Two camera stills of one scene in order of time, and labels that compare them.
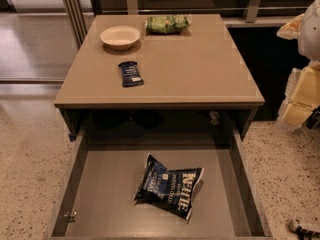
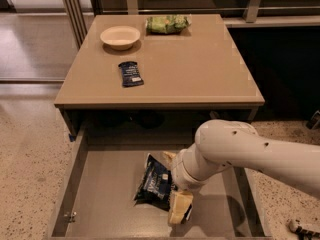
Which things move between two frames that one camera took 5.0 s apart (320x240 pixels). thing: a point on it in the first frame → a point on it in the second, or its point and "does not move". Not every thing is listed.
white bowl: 120,37 does not move
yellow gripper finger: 291,29 → 169,156
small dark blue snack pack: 130,74 does not move
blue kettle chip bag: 168,189 does not move
